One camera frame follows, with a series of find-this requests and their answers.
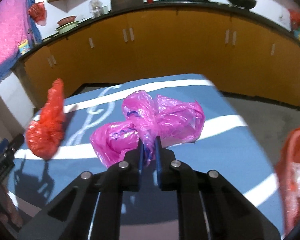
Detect red bag hanging on wall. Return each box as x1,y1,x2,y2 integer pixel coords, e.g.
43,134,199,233
28,2,47,26

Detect clear bagged jars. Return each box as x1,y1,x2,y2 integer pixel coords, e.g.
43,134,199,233
89,0,109,18

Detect yellow detergent bottle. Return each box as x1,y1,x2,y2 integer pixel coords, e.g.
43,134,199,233
17,39,31,55

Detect pink blue hanging towel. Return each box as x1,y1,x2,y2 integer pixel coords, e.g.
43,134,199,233
0,0,42,81

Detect large clear bubble wrap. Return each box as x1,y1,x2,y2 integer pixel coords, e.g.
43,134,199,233
290,163,300,198

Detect magenta purple plastic bag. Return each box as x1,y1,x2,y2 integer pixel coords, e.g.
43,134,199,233
90,90,205,167

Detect red plastic bag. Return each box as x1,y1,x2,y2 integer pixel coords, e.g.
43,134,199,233
25,78,65,160

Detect red plastic trash basket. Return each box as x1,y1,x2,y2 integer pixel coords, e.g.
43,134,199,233
275,127,300,235

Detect stacked plastic basins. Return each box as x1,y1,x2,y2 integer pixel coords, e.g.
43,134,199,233
56,16,79,34

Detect lower wooden cabinets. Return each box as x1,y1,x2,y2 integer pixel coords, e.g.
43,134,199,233
13,2,300,107

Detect person left hand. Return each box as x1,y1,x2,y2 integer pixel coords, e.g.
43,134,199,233
0,184,23,230

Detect blue white striped tablecloth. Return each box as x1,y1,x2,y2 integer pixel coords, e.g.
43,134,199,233
7,74,284,232

